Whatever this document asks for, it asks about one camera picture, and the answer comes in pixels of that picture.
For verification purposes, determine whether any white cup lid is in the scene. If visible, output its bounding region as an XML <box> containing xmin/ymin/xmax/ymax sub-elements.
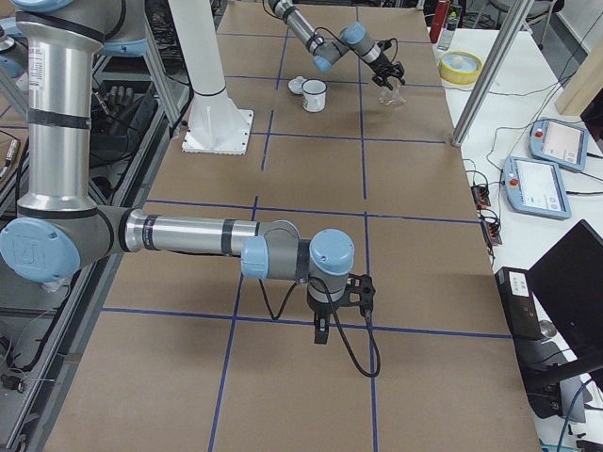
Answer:
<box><xmin>287</xmin><ymin>76</ymin><xmax>306</xmax><ymax>95</ymax></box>

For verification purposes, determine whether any white enamel cup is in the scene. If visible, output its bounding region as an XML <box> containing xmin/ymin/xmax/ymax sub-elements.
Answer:
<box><xmin>301</xmin><ymin>79</ymin><xmax>328</xmax><ymax>113</ymax></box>

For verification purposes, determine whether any yellow tape roll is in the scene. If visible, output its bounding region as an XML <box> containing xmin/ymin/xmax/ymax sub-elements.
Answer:
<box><xmin>439</xmin><ymin>51</ymin><xmax>483</xmax><ymax>86</ymax></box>

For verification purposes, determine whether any clear water bottle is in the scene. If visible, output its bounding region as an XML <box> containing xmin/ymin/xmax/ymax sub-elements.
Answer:
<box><xmin>437</xmin><ymin>14</ymin><xmax>459</xmax><ymax>51</ymax></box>

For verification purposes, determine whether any red bottle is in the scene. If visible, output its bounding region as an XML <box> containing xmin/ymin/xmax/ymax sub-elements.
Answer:
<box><xmin>430</xmin><ymin>0</ymin><xmax>450</xmax><ymax>43</ymax></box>

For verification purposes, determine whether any upper orange connector board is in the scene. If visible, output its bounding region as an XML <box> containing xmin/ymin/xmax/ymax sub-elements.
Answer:
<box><xmin>470</xmin><ymin>185</ymin><xmax>491</xmax><ymax>210</ymax></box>

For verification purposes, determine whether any orange connector board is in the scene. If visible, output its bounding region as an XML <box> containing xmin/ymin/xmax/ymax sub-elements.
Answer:
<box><xmin>481</xmin><ymin>218</ymin><xmax>502</xmax><ymax>247</ymax></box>
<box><xmin>470</xmin><ymin>185</ymin><xmax>491</xmax><ymax>210</ymax></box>

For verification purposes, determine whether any lower blue teach pendant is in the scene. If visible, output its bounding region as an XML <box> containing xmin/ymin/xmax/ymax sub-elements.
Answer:
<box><xmin>502</xmin><ymin>156</ymin><xmax>572</xmax><ymax>219</ymax></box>

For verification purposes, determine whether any blue teach pendant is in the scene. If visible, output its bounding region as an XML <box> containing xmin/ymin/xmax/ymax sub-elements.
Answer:
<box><xmin>502</xmin><ymin>156</ymin><xmax>572</xmax><ymax>219</ymax></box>
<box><xmin>529</xmin><ymin>118</ymin><xmax>588</xmax><ymax>172</ymax></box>

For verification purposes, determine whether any lower orange connector board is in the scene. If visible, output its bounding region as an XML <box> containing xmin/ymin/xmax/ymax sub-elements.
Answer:
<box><xmin>481</xmin><ymin>218</ymin><xmax>502</xmax><ymax>247</ymax></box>

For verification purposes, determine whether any upper blue teach pendant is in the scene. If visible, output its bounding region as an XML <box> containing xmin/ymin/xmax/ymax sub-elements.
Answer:
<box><xmin>529</xmin><ymin>118</ymin><xmax>588</xmax><ymax>172</ymax></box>

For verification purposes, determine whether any wooden board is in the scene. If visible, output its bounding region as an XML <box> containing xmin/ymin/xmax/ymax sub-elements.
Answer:
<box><xmin>555</xmin><ymin>40</ymin><xmax>603</xmax><ymax>116</ymax></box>

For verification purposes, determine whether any black computer box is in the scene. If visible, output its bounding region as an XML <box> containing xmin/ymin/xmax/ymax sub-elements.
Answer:
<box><xmin>496</xmin><ymin>266</ymin><xmax>586</xmax><ymax>423</ymax></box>

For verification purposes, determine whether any black monitor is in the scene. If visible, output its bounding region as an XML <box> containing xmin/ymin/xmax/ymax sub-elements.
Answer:
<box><xmin>528</xmin><ymin>219</ymin><xmax>602</xmax><ymax>357</ymax></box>

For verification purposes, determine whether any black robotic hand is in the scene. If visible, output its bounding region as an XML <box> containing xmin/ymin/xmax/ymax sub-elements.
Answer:
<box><xmin>91</xmin><ymin>85</ymin><xmax>156</xmax><ymax>138</ymax></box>

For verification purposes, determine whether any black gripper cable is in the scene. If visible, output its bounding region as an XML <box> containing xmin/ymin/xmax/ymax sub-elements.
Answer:
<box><xmin>256</xmin><ymin>275</ymin><xmax>382</xmax><ymax>378</ymax></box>

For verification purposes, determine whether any aluminium frame post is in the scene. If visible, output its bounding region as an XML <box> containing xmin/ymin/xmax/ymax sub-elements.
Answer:
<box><xmin>450</xmin><ymin>0</ymin><xmax>534</xmax><ymax>148</ymax></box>

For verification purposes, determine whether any white pedestal column base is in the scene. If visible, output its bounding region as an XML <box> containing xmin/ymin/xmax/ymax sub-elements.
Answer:
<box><xmin>169</xmin><ymin>0</ymin><xmax>253</xmax><ymax>155</ymax></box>

